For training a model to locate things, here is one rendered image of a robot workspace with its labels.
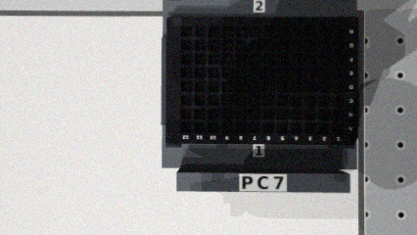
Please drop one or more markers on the black well plate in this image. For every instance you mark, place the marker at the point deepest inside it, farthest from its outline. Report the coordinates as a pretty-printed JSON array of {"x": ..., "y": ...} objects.
[{"x": 261, "y": 80}]

